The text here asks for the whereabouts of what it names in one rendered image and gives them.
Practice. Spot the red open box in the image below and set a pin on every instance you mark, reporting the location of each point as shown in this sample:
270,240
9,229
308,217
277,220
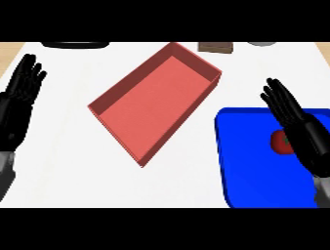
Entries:
158,104

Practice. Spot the brown block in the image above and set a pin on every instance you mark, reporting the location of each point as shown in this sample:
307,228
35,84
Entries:
215,47

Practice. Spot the black round object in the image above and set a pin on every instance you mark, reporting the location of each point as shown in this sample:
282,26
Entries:
75,44

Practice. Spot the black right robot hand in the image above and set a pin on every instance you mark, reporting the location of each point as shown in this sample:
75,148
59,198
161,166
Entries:
311,136

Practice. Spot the grey round object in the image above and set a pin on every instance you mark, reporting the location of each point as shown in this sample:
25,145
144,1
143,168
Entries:
261,43

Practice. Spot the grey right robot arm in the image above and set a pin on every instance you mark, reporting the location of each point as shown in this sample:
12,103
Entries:
329,192

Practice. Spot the blue tray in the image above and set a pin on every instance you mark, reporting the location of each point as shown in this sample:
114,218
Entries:
258,162

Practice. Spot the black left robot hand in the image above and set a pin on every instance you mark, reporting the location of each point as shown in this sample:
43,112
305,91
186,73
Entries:
9,107

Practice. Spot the red tomato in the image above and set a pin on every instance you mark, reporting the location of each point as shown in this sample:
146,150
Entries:
280,143

